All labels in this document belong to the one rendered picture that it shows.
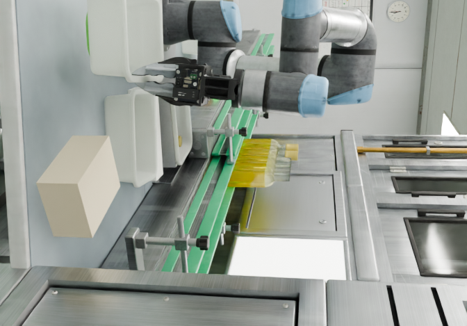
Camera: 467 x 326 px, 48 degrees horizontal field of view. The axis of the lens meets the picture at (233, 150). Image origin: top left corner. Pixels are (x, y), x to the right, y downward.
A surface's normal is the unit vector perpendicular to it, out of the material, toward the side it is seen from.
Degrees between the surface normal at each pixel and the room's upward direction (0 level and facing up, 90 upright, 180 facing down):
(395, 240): 90
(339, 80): 113
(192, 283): 90
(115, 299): 90
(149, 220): 90
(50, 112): 0
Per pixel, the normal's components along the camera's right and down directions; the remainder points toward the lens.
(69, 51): 0.99, 0.01
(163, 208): -0.05, -0.92
